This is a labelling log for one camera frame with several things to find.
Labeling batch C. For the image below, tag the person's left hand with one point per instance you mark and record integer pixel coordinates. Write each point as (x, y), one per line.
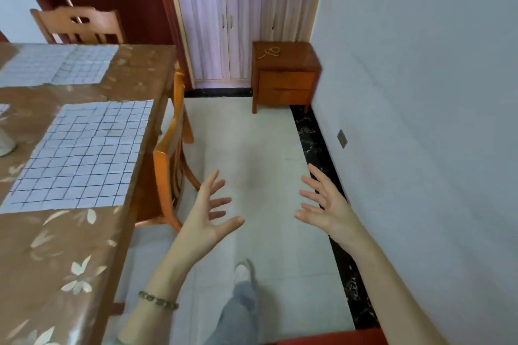
(198, 231)

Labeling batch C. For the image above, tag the person's right hand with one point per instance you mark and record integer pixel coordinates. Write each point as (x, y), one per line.
(336, 215)

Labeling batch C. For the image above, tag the person's right forearm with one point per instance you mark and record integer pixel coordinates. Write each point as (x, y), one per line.
(396, 300)

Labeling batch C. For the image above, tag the person's grey trousers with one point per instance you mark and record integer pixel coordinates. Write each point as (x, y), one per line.
(234, 320)

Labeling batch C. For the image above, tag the white shoe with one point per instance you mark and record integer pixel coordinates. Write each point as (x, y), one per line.
(243, 272)

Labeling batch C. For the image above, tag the wooden dining chair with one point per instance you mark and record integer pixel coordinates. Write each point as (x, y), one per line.
(97, 19)
(164, 179)

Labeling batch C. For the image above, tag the red floor mat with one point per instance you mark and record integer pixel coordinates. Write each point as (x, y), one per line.
(344, 338)

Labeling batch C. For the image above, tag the brown floral wooden table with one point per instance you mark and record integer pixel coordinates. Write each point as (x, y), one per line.
(60, 243)

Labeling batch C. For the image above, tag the brown wooden nightstand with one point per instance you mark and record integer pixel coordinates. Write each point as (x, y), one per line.
(283, 82)

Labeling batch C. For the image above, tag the pale striped wooden cabinet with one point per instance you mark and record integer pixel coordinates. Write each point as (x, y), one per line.
(210, 33)

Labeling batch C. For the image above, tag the cream bottle with pink lid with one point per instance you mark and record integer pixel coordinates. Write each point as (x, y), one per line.
(6, 144)

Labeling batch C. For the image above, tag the grey wall socket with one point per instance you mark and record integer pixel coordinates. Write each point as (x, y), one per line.
(342, 139)

